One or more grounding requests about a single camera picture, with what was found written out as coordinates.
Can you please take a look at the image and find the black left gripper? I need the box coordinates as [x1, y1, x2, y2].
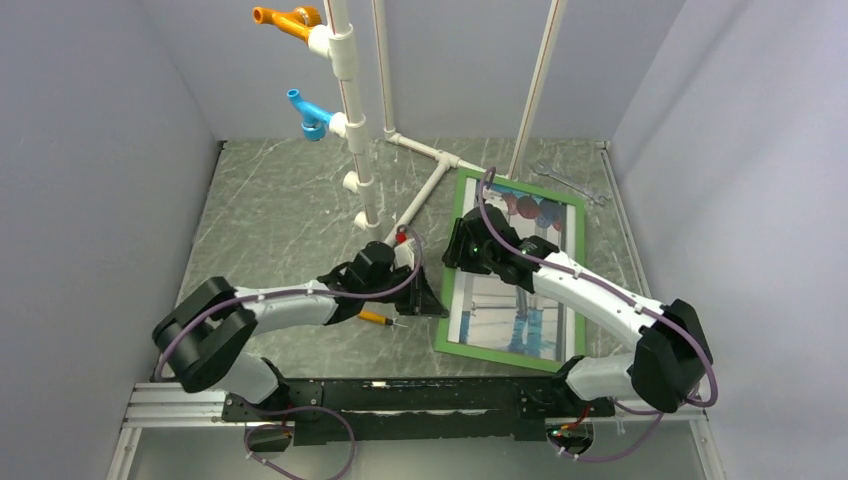
[364, 264, 448, 317]

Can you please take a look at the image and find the green wooden photo frame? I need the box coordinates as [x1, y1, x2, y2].
[434, 169, 586, 372]

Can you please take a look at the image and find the white PVC pipe stand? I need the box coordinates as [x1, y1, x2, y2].
[348, 1, 550, 227]

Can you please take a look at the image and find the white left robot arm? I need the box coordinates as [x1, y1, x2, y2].
[152, 240, 449, 420]

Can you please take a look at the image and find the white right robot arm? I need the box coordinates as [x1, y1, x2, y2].
[442, 204, 718, 415]

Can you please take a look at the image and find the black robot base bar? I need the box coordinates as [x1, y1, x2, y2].
[221, 375, 615, 446]

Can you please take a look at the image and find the silver open-end wrench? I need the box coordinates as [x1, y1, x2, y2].
[532, 161, 608, 205]

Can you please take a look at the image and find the blue plastic faucet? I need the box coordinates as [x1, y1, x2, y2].
[286, 89, 334, 141]

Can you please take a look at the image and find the orange plastic faucet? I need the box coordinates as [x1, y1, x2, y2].
[252, 6, 322, 42]

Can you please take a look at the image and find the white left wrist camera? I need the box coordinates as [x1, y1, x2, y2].
[394, 230, 420, 268]

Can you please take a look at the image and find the orange handled screwdriver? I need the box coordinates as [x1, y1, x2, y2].
[357, 311, 402, 327]

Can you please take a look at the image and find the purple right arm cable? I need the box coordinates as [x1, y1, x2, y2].
[475, 166, 720, 465]

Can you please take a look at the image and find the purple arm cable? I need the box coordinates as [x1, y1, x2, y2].
[153, 225, 425, 480]
[475, 166, 720, 465]

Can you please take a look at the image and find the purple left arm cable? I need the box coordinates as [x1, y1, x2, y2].
[153, 225, 425, 480]

